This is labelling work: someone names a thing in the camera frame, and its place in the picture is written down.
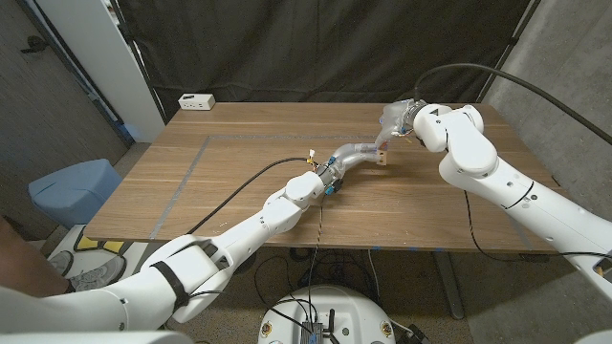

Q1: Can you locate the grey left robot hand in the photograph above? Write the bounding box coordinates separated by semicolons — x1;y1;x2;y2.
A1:
315;141;380;186

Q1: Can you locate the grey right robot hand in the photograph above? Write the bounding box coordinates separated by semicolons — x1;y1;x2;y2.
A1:
375;98;427;149

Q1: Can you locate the black backdrop curtain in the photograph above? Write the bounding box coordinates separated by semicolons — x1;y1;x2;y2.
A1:
117;0;541;120

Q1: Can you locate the black backdrop stand pole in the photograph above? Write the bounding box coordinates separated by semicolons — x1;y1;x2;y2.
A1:
109;0;168;124
475;0;541;104

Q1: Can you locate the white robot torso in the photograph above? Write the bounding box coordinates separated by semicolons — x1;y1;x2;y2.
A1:
257;285;397;344

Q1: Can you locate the white power strip box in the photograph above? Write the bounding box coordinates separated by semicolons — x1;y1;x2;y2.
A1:
178;93;216;112

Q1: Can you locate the grey table leg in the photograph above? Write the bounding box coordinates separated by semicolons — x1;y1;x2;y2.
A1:
432;250;465;320

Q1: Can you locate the black antenna on torso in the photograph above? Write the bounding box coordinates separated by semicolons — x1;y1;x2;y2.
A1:
324;309;340;344

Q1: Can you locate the grey electronics box on torso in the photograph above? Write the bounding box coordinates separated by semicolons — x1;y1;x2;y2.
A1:
299;320;325;344

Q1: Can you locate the black connector beside torso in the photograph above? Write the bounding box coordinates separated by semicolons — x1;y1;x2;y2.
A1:
405;324;429;344

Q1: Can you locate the white cabinet panel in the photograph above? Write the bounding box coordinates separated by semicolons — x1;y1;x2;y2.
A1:
35;0;166;143

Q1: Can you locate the grey sneaker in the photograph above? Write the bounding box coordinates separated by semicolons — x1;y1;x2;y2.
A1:
70;256;127;291
45;250;76;277

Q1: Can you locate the blue-grey padded stool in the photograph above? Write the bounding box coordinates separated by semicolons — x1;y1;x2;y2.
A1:
27;158;123;229

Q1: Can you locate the person's bare leg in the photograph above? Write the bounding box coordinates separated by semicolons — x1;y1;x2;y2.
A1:
0;217;71;297

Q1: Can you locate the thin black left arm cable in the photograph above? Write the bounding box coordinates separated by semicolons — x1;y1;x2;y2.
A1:
188;193;325;335

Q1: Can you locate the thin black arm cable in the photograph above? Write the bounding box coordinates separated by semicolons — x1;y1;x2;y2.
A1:
188;193;325;335
462;189;612;264

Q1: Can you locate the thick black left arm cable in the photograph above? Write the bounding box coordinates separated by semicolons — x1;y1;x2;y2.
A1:
186;156;317;235

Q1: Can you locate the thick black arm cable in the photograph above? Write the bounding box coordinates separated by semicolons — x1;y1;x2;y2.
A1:
414;63;612;146
186;156;317;235

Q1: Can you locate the black floor cable bundle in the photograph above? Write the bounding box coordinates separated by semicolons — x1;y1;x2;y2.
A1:
252;247;379;312

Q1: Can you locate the white floor cable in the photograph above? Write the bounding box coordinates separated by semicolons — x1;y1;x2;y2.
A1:
366;248;383;301

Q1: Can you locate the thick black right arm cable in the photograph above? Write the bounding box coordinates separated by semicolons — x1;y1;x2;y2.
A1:
414;63;612;146

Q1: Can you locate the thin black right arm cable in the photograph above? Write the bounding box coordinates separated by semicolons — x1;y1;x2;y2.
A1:
462;189;612;264

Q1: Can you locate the dark door frame rail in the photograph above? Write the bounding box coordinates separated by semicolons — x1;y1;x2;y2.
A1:
13;0;136;147

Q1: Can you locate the black door handle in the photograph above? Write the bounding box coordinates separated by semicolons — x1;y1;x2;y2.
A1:
19;35;49;54

